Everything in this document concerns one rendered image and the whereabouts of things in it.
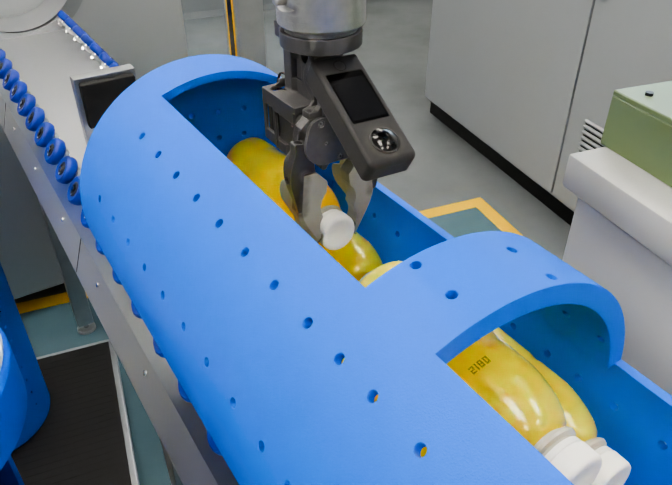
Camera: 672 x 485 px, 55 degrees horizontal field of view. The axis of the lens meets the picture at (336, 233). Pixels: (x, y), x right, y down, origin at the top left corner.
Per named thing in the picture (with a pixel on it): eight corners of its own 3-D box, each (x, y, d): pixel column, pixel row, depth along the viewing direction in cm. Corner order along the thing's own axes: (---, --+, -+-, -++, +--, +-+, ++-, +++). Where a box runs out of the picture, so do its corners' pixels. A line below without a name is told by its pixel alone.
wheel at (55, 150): (62, 136, 110) (51, 132, 109) (69, 147, 107) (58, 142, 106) (51, 159, 111) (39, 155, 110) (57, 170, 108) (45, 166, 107)
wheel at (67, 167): (74, 154, 105) (62, 149, 104) (82, 165, 102) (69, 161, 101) (62, 177, 106) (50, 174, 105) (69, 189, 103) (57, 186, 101)
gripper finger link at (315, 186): (291, 225, 69) (301, 144, 64) (320, 253, 64) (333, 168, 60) (264, 230, 67) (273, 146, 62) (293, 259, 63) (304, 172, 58)
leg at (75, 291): (93, 320, 216) (44, 152, 180) (98, 330, 212) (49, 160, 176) (75, 327, 213) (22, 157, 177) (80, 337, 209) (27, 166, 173)
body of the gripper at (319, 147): (329, 125, 67) (327, 6, 60) (377, 158, 61) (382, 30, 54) (263, 144, 64) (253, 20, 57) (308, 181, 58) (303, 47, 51)
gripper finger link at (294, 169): (318, 202, 63) (331, 117, 59) (328, 210, 62) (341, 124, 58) (276, 208, 61) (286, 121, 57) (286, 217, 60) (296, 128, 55)
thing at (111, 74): (145, 146, 118) (130, 63, 109) (153, 155, 115) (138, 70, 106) (89, 160, 113) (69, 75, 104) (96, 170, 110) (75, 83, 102)
